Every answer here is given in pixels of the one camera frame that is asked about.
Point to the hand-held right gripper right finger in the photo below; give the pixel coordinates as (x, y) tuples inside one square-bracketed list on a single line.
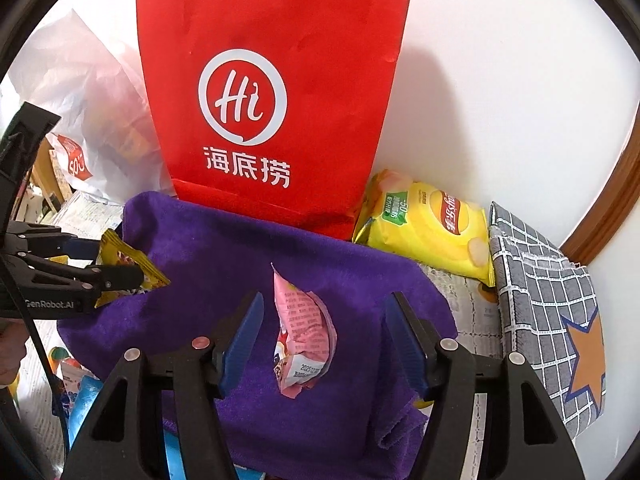
[(402, 340)]

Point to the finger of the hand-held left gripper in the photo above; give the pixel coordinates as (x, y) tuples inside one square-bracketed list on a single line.
[(75, 248), (117, 277)]

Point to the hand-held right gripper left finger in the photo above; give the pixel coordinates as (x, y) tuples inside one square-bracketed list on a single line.
[(245, 335)]

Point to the yellow snack packet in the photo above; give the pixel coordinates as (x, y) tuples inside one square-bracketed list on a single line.
[(125, 252)]

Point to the pink snack packet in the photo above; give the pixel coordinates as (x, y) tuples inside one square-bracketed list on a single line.
[(300, 320)]

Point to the cardboard boxes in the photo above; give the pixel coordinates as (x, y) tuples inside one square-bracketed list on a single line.
[(55, 170)]

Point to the fruit print tablecloth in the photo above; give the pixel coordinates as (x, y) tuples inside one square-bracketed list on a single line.
[(475, 310)]

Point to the purple towel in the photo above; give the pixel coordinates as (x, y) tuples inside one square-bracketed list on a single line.
[(210, 250)]

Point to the white plastic bag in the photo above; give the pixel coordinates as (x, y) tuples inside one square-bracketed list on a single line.
[(100, 110)]

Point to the yellow chips bag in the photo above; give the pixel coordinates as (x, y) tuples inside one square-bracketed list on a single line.
[(425, 230)]

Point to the blue tissue pack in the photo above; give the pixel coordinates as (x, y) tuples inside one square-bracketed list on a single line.
[(85, 405)]

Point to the grey checked folded cloth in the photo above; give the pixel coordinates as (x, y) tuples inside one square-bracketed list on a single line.
[(540, 300)]

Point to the red paper bag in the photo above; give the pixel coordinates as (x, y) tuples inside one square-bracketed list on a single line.
[(300, 35)]

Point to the brown wooden door frame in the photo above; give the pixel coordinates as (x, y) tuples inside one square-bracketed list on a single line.
[(610, 210)]

